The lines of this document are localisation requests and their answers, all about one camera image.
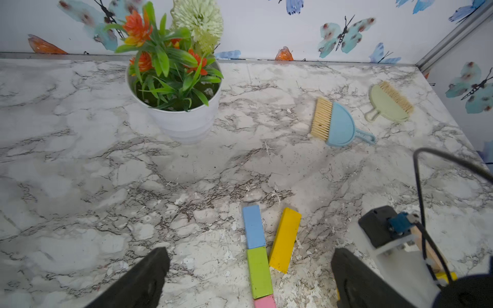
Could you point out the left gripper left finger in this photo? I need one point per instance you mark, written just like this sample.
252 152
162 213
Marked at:
141 286

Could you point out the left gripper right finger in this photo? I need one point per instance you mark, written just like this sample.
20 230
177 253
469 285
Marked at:
359 286

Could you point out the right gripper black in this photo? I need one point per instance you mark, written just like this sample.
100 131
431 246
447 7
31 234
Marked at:
472 291

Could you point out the yellow block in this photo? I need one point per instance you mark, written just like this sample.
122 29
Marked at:
283 245
444 277

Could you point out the pink block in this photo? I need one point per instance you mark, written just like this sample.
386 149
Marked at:
265 302

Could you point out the green block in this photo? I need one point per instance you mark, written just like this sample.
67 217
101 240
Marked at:
259 271

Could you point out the blue block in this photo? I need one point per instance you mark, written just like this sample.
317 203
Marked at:
253 227

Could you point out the wooden block top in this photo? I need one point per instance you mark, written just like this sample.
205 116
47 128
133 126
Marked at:
431 256

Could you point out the blue hand brush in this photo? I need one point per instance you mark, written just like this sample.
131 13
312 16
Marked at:
334 125

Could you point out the potted plant white pot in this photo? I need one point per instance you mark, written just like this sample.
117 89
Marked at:
174 73

